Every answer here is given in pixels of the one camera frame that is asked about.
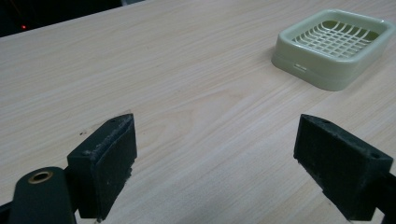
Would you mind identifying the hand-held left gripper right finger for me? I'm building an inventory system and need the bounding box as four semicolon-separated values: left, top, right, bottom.
292;113;394;222

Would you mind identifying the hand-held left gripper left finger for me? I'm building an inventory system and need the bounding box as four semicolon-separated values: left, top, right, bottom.
66;113;138;222

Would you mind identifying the pale green plastic drain basket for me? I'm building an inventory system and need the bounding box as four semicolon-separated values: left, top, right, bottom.
271;8;396;92

